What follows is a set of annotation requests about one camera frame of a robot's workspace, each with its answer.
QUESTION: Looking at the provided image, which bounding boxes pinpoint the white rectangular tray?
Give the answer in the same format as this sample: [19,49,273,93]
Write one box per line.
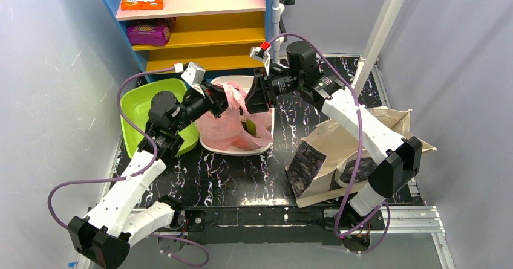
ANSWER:
[195,75,274,156]

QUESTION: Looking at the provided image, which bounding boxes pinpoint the colourful wooden shelf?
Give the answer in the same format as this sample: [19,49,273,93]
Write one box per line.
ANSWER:
[103,0,272,74]

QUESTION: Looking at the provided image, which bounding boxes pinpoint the aluminium base frame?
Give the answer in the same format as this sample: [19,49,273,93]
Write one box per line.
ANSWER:
[76,53,456,269]

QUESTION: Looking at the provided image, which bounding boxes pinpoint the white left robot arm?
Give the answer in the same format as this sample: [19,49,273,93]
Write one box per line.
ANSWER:
[68,80,229,268]

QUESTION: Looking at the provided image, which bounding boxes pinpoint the white pvc pipe stand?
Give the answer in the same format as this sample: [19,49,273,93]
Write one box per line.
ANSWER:
[270,0,296,60]

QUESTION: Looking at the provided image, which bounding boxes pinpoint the beige canvas tote bag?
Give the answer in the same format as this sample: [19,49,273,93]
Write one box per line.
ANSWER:
[285,106,413,208]

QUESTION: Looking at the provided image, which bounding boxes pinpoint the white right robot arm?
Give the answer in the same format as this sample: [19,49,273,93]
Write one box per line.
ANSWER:
[246,41,422,218]

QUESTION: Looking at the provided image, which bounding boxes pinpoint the green plastic tray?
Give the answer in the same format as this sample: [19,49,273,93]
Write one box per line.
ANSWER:
[120,78,200,157]

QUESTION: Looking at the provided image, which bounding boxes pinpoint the white camera pole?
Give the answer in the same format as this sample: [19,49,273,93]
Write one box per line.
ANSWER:
[351,0,405,95]

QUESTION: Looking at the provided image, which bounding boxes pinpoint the purple snack bag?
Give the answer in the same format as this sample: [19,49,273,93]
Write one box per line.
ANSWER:
[126,18,176,47]

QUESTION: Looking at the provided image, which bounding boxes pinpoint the pink plastic grocery bag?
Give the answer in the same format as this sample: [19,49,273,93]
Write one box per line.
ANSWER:
[195,82,273,151]

